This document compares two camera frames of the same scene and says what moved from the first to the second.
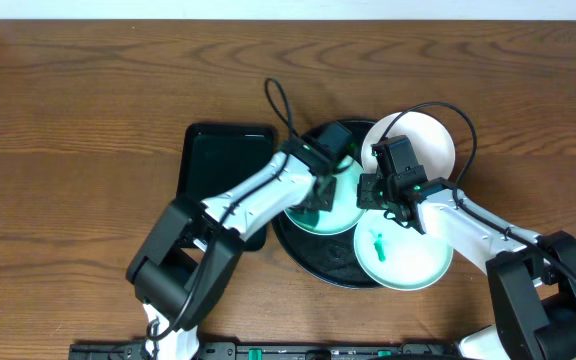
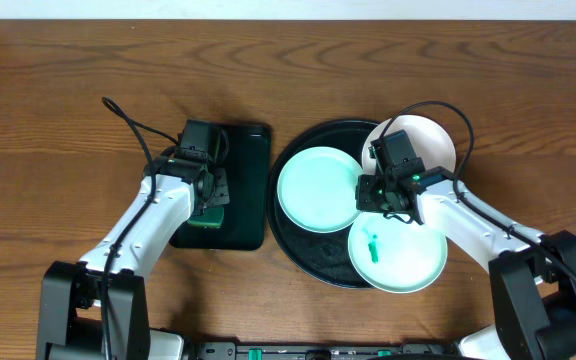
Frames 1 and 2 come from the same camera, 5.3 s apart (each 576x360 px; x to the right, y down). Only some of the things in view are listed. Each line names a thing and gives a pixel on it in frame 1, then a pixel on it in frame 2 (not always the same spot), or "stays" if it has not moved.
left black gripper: (321, 198) -> (216, 195)
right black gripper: (367, 181) stays
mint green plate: (346, 211) stays
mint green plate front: (396, 256) stays
